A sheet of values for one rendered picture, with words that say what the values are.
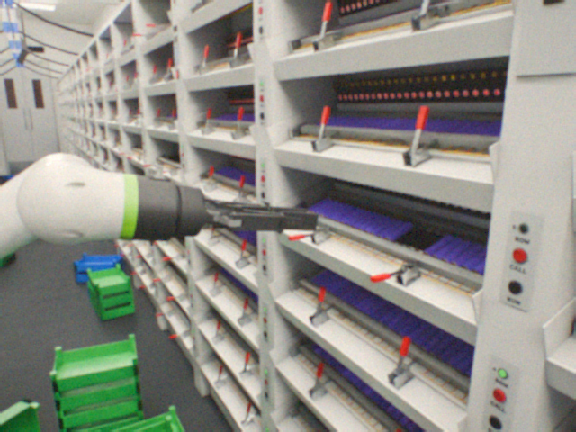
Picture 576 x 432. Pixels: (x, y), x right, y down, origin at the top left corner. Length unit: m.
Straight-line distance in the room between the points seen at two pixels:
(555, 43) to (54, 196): 0.59
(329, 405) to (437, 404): 0.36
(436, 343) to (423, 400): 0.12
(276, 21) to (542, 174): 0.72
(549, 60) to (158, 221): 0.51
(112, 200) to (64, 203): 0.06
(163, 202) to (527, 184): 0.46
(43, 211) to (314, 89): 0.74
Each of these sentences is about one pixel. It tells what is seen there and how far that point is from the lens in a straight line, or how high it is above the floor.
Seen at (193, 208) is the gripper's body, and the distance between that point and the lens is 0.63.
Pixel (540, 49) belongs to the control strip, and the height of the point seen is 1.31.
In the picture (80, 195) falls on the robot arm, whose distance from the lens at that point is 0.59.
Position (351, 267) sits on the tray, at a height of 0.94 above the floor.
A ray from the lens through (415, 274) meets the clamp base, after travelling 0.77.
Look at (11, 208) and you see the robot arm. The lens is 0.73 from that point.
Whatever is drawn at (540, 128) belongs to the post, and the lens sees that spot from 0.58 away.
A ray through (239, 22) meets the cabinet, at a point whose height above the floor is 1.55.
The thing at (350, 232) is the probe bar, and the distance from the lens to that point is 0.92.
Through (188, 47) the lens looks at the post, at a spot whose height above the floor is 1.46.
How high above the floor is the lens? 1.24
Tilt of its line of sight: 15 degrees down
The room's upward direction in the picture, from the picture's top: straight up
